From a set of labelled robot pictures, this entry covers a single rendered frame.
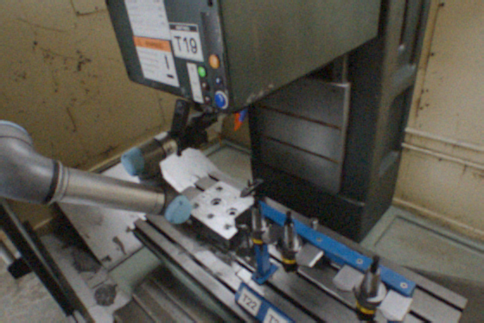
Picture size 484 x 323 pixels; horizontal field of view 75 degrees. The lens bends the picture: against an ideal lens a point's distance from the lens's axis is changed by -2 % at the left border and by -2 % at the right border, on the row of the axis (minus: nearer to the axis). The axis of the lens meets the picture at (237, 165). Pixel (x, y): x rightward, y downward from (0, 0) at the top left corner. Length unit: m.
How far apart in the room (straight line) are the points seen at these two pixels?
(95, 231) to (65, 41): 0.98
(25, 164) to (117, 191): 0.19
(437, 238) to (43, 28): 2.15
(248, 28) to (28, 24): 1.33
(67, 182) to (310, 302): 0.81
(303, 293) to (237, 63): 0.80
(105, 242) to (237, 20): 1.46
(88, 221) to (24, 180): 1.23
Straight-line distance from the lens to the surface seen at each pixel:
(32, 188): 0.73
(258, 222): 0.89
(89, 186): 0.77
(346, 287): 0.81
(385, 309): 0.79
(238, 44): 0.65
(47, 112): 1.90
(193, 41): 0.70
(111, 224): 1.90
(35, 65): 1.85
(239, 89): 0.67
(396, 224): 1.90
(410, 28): 1.51
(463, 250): 1.88
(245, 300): 1.12
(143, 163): 0.93
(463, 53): 1.52
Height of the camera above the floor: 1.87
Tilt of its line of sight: 34 degrees down
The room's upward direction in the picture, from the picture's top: 8 degrees counter-clockwise
